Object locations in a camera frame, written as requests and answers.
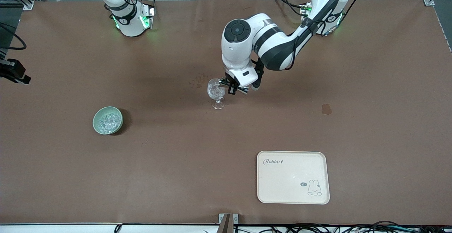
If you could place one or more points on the clear stemmed wine glass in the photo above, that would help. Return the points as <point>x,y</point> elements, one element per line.
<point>215,90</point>

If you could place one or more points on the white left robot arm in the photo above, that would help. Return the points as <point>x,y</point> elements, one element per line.
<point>236,49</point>

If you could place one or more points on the cream rabbit print tray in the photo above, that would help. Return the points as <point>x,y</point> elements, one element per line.
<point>282,180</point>

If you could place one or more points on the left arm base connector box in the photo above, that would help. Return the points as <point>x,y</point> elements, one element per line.
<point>305,10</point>

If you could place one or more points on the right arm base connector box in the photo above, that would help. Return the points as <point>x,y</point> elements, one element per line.
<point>147,16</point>

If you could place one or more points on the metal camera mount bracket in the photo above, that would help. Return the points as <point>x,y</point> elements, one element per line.
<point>228,222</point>

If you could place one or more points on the brown table cover sheet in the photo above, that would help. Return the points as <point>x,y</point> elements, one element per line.
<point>176,155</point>

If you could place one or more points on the pale green ceramic bowl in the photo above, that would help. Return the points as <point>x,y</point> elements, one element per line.
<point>95,121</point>

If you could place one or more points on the steel double jigger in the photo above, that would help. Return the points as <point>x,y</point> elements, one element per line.
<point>243,90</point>

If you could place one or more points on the clear ice cubes pile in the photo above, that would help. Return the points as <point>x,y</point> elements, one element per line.
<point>108,122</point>

